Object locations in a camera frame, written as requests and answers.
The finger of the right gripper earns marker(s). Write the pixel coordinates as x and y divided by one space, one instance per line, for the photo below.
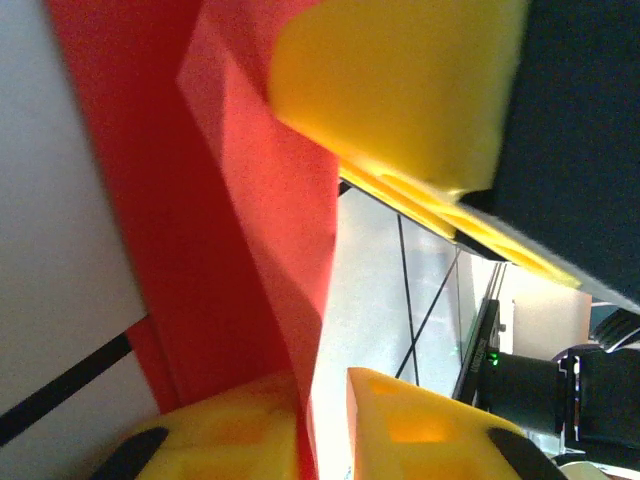
425 205
400 85

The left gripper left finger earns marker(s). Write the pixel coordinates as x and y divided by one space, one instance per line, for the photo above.
225 440

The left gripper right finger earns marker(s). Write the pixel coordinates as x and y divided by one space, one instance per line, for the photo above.
425 440

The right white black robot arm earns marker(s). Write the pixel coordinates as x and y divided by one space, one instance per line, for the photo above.
525 390

